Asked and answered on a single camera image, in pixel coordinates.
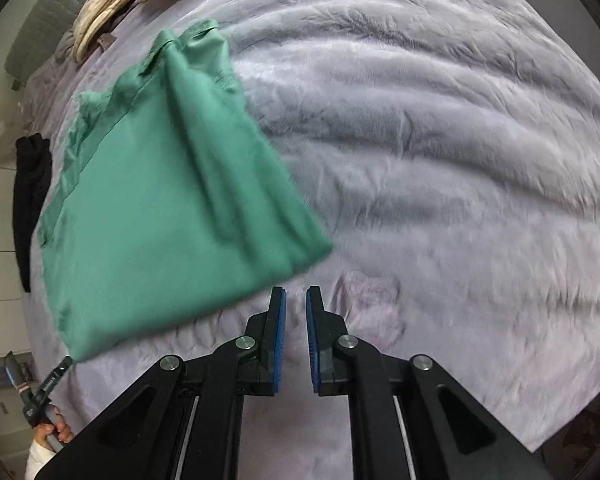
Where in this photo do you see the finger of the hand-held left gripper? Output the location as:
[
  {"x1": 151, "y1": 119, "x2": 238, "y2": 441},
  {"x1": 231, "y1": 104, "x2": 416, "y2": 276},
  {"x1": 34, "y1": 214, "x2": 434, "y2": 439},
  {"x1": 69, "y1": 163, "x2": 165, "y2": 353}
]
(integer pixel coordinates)
[
  {"x1": 5, "y1": 351, "x2": 31, "y2": 396},
  {"x1": 32, "y1": 356, "x2": 74, "y2": 403}
]

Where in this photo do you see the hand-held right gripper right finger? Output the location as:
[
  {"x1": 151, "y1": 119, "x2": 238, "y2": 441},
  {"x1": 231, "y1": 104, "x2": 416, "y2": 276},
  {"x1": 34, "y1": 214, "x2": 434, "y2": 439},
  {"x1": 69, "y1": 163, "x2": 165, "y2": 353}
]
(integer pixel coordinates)
[{"x1": 306, "y1": 285, "x2": 556, "y2": 480}]

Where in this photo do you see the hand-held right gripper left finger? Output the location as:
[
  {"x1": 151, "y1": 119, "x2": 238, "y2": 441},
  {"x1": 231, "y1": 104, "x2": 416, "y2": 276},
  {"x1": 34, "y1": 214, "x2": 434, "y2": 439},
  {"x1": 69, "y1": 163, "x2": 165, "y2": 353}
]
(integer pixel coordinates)
[{"x1": 35, "y1": 286, "x2": 287, "y2": 480}]

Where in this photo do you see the green work shirt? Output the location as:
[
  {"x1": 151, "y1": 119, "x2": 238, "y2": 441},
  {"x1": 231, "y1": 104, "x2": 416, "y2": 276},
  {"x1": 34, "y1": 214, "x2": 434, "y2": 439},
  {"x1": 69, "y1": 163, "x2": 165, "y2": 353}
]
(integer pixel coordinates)
[{"x1": 37, "y1": 19, "x2": 335, "y2": 363}]

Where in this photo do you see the person's left forearm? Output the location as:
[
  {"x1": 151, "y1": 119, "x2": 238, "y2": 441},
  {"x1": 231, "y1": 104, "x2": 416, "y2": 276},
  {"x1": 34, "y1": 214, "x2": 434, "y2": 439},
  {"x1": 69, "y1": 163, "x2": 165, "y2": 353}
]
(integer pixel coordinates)
[{"x1": 24, "y1": 440, "x2": 56, "y2": 480}]

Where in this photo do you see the person's left hand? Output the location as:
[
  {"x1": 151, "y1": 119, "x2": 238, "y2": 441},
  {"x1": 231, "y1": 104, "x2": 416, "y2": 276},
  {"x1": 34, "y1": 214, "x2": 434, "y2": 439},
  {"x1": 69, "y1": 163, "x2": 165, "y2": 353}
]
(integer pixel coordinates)
[{"x1": 35, "y1": 407, "x2": 74, "y2": 448}]

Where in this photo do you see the black garment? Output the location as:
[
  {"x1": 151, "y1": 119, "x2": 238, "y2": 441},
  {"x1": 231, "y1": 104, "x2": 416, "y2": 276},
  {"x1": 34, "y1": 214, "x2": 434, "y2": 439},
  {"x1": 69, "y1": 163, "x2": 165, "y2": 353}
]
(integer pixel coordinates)
[{"x1": 12, "y1": 132, "x2": 53, "y2": 293}]

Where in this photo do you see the lavender embossed blanket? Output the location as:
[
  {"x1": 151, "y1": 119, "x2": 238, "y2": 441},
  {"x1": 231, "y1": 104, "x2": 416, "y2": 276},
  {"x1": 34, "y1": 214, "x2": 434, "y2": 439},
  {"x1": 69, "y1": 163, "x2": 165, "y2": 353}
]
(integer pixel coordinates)
[{"x1": 22, "y1": 0, "x2": 600, "y2": 480}]

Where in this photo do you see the grey padded headboard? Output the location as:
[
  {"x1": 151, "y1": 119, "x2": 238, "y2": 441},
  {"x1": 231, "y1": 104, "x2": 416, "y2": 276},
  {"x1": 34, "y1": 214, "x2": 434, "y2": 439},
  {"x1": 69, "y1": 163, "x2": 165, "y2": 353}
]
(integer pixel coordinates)
[{"x1": 5, "y1": 0, "x2": 126, "y2": 86}]

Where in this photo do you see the cream striped bedding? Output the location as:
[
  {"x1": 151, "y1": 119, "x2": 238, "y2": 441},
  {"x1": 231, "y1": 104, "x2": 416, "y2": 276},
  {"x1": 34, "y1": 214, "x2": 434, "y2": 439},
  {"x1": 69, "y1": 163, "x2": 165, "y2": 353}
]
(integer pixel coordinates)
[{"x1": 72, "y1": 0, "x2": 261, "y2": 61}]

